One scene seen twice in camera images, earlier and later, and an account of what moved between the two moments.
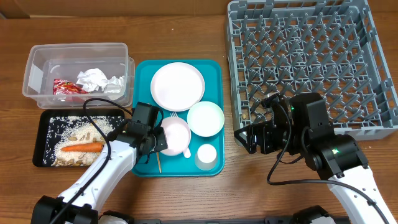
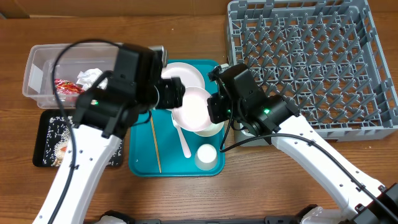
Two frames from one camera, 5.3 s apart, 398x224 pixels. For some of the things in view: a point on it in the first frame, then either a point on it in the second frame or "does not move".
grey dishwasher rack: (333, 48) does not move
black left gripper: (162, 140) -> (175, 91)
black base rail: (238, 220) does not move
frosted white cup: (206, 158) does not move
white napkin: (92, 79) does not move
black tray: (58, 128) does not move
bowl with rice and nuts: (178, 134) -> (194, 114)
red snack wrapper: (66, 87) does not move
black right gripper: (270, 131) -> (221, 103)
